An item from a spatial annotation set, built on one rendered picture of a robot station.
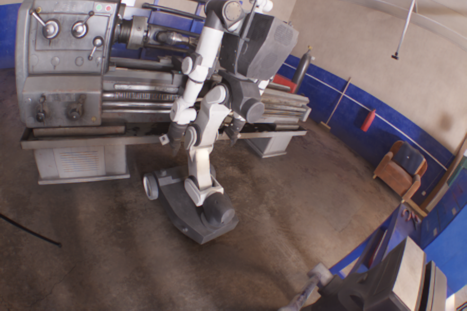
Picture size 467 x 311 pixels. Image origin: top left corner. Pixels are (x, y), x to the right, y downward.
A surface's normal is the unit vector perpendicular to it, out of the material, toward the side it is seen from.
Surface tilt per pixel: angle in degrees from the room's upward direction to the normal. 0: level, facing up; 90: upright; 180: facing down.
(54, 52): 90
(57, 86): 32
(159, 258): 0
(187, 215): 0
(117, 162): 90
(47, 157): 90
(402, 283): 0
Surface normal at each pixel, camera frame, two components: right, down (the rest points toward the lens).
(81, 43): 0.53, 0.55
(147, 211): 0.33, -0.83
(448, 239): -0.79, 0.04
